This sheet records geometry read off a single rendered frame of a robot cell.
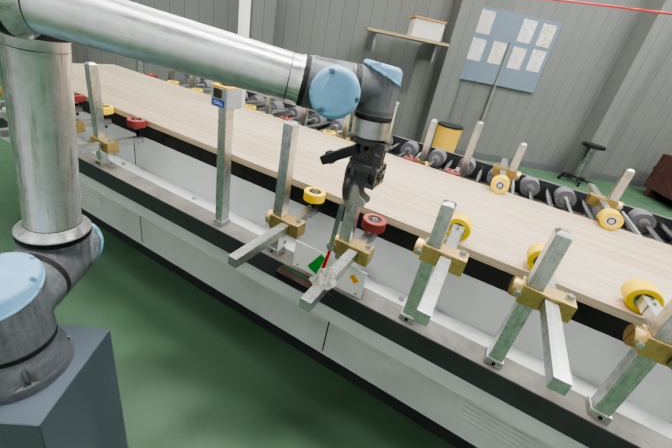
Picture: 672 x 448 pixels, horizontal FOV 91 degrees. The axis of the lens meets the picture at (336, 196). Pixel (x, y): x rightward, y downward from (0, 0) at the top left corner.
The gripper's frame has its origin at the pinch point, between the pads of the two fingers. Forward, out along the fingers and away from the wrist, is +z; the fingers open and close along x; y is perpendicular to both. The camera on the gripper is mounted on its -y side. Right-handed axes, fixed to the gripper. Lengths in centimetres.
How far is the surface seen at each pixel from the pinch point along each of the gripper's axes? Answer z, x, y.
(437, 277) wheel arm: 6.1, -4.8, 27.9
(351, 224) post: 8.2, 6.2, 0.2
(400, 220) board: 11.8, 27.5, 9.7
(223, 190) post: 15, 6, -50
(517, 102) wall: 0, 550, 37
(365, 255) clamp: 15.8, 5.5, 6.8
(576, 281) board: 13, 33, 64
